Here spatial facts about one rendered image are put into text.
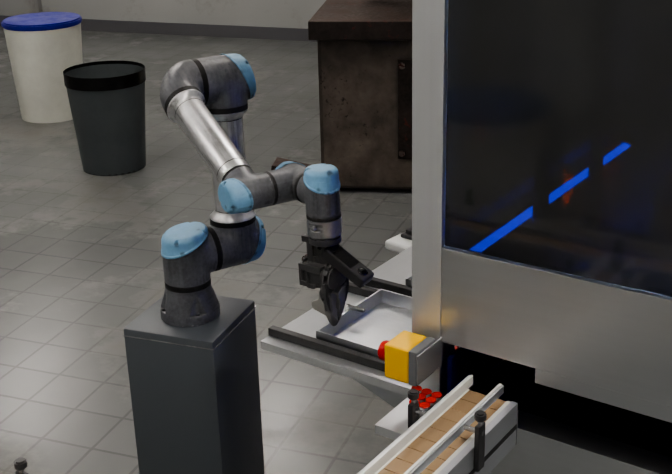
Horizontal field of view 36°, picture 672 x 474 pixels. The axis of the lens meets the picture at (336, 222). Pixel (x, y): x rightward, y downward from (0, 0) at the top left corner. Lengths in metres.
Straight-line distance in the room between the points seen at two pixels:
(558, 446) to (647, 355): 0.27
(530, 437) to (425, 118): 0.63
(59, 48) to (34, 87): 0.33
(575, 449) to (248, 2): 8.60
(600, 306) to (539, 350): 0.16
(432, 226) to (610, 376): 0.41
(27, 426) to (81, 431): 0.20
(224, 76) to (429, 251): 0.78
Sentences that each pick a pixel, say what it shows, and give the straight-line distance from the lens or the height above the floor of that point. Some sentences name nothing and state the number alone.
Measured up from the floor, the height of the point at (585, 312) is 1.15.
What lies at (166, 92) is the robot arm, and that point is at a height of 1.38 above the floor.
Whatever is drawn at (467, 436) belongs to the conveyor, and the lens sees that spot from 1.89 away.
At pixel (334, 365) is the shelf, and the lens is 2.22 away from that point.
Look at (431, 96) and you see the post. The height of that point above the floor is 1.49.
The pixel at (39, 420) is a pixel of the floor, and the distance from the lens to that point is 3.88.
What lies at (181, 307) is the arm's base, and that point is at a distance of 2.61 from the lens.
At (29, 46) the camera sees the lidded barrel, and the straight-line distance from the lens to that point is 7.57.
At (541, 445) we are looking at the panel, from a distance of 2.01.
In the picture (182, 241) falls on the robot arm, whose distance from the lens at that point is 2.55.
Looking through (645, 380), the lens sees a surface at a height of 1.05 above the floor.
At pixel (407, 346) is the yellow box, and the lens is 1.96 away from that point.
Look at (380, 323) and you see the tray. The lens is 2.38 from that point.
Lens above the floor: 1.95
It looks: 21 degrees down
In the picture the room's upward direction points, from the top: 2 degrees counter-clockwise
